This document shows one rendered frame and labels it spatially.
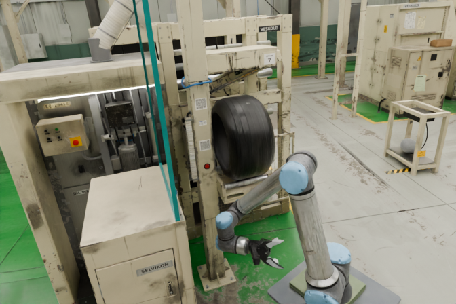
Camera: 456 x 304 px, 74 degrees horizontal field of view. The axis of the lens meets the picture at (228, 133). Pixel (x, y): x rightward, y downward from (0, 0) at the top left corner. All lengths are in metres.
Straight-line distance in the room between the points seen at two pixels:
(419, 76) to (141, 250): 5.86
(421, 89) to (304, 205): 5.49
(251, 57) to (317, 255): 1.44
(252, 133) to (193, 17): 0.78
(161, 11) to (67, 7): 2.99
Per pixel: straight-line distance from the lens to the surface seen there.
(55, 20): 11.93
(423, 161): 4.58
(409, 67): 6.33
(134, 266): 1.39
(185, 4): 1.87
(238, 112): 1.95
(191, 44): 1.88
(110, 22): 2.11
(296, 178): 1.22
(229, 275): 2.78
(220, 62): 2.21
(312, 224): 1.35
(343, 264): 1.67
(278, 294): 1.88
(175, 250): 1.37
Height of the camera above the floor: 2.04
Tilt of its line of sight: 22 degrees down
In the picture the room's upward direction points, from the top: 4 degrees counter-clockwise
